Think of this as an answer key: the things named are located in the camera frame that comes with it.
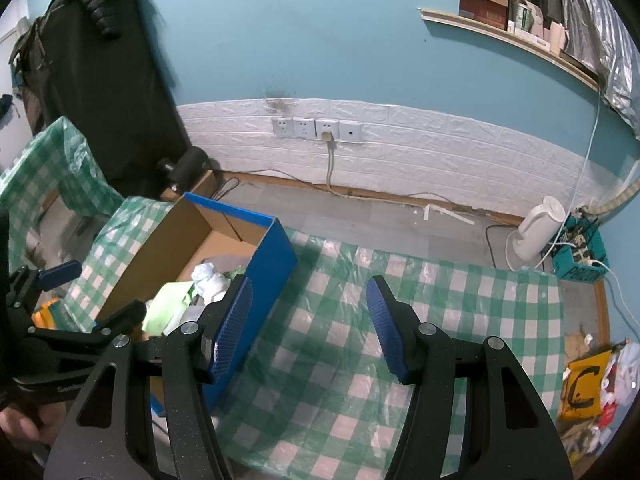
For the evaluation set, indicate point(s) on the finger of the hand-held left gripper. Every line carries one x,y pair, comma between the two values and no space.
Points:
60,272
125,317

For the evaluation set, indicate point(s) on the teal plastic basket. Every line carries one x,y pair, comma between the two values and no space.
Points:
580,265

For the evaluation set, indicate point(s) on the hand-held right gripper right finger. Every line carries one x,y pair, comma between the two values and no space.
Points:
385,330

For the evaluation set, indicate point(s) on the silver foil sheet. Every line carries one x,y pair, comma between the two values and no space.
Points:
600,25

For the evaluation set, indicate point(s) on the light green cloth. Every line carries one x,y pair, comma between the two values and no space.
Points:
167,305

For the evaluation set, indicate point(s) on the white and blue cloth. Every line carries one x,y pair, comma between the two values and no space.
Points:
212,282

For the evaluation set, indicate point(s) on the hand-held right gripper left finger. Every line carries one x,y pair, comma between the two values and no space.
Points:
232,325

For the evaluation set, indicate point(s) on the white wall socket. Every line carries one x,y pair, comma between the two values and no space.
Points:
322,125
283,127
304,129

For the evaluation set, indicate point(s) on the white trim strip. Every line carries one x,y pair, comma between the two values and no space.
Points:
450,214

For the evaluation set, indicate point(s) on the orange packet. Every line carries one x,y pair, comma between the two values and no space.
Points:
47,316

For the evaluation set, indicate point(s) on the brown cardboard box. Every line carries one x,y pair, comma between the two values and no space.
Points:
482,2

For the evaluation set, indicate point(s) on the green checked side tablecloth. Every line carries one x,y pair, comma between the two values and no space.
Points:
30,160

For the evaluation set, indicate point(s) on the white green canister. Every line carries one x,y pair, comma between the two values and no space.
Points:
525,15

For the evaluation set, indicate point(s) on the white electric kettle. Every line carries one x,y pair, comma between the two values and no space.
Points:
537,230

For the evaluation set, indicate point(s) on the white plastic bag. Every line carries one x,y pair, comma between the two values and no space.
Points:
625,372

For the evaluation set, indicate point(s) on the wooden wall ledge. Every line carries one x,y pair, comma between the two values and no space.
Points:
500,35

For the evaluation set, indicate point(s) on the blue cardboard box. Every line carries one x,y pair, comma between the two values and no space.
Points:
272,265

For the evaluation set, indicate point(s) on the black cylinder object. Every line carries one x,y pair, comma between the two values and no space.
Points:
187,165

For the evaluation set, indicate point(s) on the person's left hand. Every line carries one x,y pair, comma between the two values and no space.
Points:
17,425

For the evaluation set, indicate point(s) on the white wall outlet plate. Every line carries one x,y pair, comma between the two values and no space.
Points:
351,132

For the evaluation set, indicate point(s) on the yellow bag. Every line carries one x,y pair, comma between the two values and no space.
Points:
582,385

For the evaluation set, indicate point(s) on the sparkly green cloth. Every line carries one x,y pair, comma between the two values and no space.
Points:
235,275

